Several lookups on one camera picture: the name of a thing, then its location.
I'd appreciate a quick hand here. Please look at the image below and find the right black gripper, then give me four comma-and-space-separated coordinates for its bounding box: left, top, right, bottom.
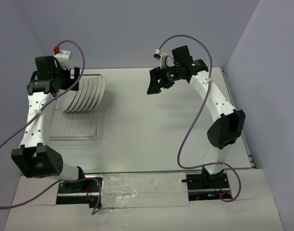
147, 63, 182, 94

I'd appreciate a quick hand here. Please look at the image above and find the red character plate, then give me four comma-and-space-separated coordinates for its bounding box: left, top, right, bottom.
76, 79, 88, 112

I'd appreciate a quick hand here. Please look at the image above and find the teal ring lettered plate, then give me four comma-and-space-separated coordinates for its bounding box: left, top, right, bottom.
85, 77, 98, 111

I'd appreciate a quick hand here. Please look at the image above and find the orange sunburst plate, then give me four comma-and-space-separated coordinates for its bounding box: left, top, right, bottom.
80, 78, 93, 111

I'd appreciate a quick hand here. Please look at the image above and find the teal red rim plate front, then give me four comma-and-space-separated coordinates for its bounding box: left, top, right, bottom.
89, 77, 102, 111

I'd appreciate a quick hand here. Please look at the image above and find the teal red rim plate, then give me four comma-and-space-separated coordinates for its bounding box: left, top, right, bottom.
89, 77, 102, 111
94, 76, 106, 110

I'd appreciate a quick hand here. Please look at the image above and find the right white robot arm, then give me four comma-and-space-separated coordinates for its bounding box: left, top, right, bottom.
147, 46, 245, 188

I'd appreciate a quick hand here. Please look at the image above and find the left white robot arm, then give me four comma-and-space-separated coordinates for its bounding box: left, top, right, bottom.
11, 51, 87, 192

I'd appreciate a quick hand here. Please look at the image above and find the silver tape strip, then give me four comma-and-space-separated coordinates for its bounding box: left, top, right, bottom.
101, 173, 189, 208

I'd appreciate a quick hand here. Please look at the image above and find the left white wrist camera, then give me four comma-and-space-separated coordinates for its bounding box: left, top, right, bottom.
53, 46, 72, 70

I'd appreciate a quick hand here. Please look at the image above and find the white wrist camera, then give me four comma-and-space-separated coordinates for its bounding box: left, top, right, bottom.
53, 46, 72, 70
153, 49, 168, 69

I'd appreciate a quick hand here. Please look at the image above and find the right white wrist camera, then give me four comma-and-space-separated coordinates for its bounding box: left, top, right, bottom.
153, 49, 168, 69

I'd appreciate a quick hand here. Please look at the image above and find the metal wire dish rack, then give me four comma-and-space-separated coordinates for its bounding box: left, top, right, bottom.
49, 74, 103, 141

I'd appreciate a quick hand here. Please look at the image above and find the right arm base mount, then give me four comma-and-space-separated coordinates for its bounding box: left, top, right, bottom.
181, 167, 232, 201

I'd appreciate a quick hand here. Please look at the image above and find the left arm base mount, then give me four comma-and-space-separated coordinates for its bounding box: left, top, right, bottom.
56, 177, 102, 208

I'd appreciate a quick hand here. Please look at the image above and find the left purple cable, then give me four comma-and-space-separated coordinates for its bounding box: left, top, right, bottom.
0, 40, 103, 216

